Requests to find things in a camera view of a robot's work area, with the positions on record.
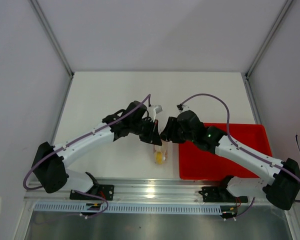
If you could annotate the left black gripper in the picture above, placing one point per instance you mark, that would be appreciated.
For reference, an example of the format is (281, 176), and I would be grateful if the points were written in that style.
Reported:
(153, 136)

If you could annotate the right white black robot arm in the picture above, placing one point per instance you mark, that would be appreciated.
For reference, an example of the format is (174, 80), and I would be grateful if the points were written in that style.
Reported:
(279, 181)

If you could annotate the aluminium mounting rail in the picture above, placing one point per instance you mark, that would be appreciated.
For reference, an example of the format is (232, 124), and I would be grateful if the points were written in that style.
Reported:
(152, 191)

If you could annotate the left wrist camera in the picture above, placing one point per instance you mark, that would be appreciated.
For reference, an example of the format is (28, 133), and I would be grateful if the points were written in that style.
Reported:
(153, 110)

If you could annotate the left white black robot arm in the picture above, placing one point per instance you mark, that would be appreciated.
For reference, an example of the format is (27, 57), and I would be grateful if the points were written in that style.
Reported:
(51, 163)

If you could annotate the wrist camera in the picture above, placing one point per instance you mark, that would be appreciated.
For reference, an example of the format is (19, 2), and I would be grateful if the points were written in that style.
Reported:
(153, 110)
(182, 108)

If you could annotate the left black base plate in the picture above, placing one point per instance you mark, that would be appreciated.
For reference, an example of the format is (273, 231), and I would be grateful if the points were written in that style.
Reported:
(105, 191)

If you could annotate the yellow toy pepper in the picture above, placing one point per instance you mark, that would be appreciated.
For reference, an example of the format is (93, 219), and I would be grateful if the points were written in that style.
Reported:
(158, 158)

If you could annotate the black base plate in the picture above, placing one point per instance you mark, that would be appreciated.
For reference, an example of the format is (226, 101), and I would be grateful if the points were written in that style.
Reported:
(216, 194)
(105, 191)

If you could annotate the clear zip top bag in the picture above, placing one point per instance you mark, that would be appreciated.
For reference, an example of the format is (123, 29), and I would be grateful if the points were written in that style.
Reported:
(166, 145)

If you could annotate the red plastic tray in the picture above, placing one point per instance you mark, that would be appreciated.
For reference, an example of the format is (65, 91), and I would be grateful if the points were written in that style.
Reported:
(195, 164)

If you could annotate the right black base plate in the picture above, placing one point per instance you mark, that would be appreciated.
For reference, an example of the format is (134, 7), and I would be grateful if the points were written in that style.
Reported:
(216, 194)

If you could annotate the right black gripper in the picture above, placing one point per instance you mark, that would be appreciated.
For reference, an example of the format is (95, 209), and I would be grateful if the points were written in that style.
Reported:
(171, 125)

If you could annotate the white slotted cable duct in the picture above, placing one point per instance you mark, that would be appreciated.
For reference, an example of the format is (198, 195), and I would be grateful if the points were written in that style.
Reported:
(138, 208)

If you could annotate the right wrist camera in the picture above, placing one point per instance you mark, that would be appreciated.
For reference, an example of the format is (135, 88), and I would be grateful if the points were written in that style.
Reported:
(182, 108)

